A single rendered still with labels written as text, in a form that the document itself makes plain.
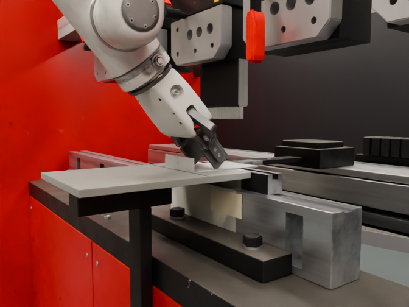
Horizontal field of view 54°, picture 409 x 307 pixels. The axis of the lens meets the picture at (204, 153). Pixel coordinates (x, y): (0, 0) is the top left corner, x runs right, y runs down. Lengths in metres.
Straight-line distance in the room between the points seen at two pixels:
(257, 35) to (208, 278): 0.32
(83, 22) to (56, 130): 0.92
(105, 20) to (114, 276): 0.47
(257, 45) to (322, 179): 0.40
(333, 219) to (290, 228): 0.08
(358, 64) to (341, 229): 0.67
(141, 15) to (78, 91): 1.00
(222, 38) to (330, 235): 0.33
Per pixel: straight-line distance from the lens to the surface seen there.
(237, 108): 0.66
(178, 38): 0.74
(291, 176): 0.90
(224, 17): 0.64
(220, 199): 0.66
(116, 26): 0.48
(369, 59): 1.11
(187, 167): 0.61
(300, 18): 0.52
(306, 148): 0.80
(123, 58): 0.55
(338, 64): 1.16
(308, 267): 0.54
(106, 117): 1.50
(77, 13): 0.55
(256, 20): 0.53
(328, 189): 0.84
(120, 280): 0.76
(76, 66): 1.47
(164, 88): 0.56
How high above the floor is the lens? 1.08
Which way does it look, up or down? 5 degrees down
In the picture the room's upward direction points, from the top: straight up
